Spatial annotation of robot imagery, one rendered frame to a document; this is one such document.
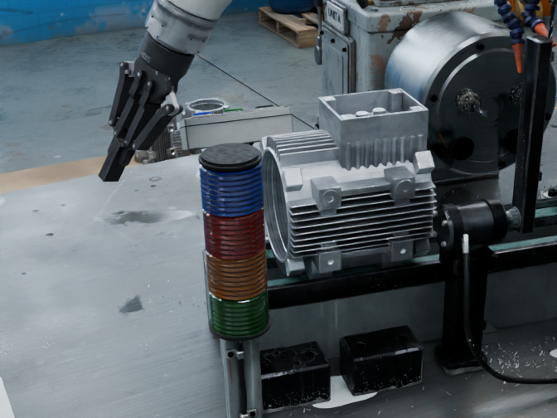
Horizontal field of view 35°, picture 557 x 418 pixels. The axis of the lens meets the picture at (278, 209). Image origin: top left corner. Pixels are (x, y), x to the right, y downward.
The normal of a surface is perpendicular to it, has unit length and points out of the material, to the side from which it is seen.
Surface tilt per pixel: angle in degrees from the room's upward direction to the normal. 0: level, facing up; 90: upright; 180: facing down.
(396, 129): 90
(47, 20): 90
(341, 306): 90
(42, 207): 0
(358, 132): 90
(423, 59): 51
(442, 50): 39
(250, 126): 69
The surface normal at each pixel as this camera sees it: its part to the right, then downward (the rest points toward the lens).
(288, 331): 0.25, 0.40
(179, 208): -0.04, -0.90
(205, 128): 0.22, 0.05
